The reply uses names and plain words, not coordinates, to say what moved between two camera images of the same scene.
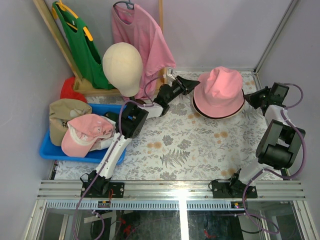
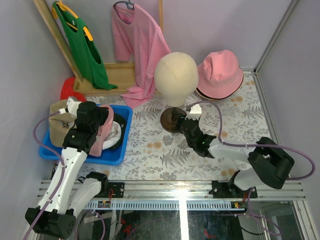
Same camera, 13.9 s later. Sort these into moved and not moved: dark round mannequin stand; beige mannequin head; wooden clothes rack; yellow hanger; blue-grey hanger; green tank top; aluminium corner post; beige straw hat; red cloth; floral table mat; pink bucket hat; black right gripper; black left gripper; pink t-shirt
Moved: beige straw hat; dark round mannequin stand; pink bucket hat; black right gripper; black left gripper; beige mannequin head
Not moved: green tank top; red cloth; aluminium corner post; yellow hanger; blue-grey hanger; floral table mat; wooden clothes rack; pink t-shirt
